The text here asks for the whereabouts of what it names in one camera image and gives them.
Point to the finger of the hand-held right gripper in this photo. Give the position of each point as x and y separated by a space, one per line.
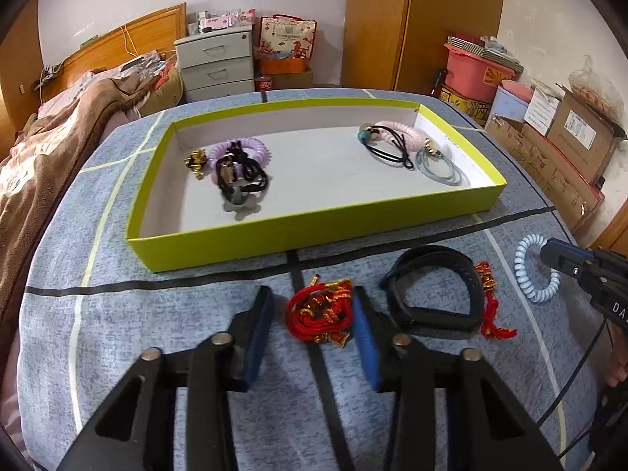
569 265
574 251

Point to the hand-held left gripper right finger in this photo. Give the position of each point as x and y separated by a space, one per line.
368 338

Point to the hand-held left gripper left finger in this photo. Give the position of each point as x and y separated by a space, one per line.
257 333

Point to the green shallow cardboard box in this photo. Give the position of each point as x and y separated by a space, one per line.
319 171

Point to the gold hair clip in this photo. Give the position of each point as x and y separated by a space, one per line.
196 161

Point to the person's right hand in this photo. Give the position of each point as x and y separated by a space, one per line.
617 370

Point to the large cardboard box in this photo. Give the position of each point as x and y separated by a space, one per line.
539 171

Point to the black wristband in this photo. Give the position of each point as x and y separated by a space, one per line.
427 255

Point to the cardboard box white label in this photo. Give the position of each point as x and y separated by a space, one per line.
584 132

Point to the light blue round box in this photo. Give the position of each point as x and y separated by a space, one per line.
505 103

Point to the clear plastic bag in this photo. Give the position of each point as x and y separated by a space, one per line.
593 83

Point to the yellow patterned tin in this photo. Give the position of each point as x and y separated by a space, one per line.
461 103

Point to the pink plastic bucket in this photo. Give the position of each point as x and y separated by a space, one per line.
466 78

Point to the red and black tool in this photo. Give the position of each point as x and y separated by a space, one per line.
439 82

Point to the striped flat box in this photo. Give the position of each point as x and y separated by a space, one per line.
485 54

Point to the red drink can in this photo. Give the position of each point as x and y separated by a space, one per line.
263 84

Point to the large brown wooden wardrobe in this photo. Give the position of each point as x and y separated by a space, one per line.
441 19

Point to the orange box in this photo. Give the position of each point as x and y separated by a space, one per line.
282 65

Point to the grey drawer nightstand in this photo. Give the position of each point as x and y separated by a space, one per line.
216 66

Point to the brown blanket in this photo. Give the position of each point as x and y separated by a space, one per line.
49 157

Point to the red patterned gift bag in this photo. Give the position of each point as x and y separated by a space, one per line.
287 34

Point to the pink box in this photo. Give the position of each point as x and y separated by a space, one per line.
225 22

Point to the wooden headboard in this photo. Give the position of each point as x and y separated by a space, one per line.
147 34

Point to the white power strip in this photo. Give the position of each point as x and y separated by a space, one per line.
49 76

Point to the orange wooden wardrobe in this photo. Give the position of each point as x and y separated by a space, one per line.
19 68

